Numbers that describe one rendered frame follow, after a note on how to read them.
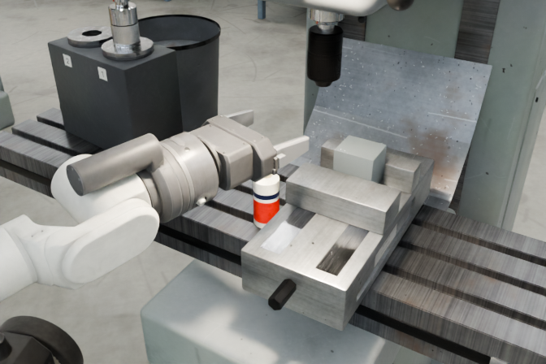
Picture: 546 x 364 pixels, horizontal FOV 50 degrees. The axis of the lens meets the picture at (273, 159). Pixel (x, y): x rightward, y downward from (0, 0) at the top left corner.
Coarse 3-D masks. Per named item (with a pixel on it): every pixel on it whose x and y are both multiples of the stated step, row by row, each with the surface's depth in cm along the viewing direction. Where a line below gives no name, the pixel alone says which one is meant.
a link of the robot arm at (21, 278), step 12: (0, 228) 56; (0, 240) 55; (12, 240) 55; (0, 252) 54; (12, 252) 55; (0, 264) 54; (12, 264) 54; (24, 264) 55; (0, 276) 54; (12, 276) 55; (24, 276) 55; (0, 288) 54; (12, 288) 55; (0, 300) 55
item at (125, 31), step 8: (112, 16) 99; (120, 16) 98; (128, 16) 99; (136, 16) 100; (112, 24) 100; (120, 24) 99; (128, 24) 99; (136, 24) 101; (112, 32) 101; (120, 32) 100; (128, 32) 100; (136, 32) 101; (120, 40) 100; (128, 40) 101; (136, 40) 102; (120, 48) 101; (128, 48) 101
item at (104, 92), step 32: (96, 32) 110; (64, 64) 107; (96, 64) 101; (128, 64) 99; (160, 64) 103; (64, 96) 112; (96, 96) 105; (128, 96) 99; (160, 96) 105; (96, 128) 110; (128, 128) 103; (160, 128) 108
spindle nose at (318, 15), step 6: (312, 12) 75; (318, 12) 75; (324, 12) 74; (330, 12) 74; (312, 18) 76; (318, 18) 75; (324, 18) 75; (330, 18) 75; (336, 18) 75; (342, 18) 76
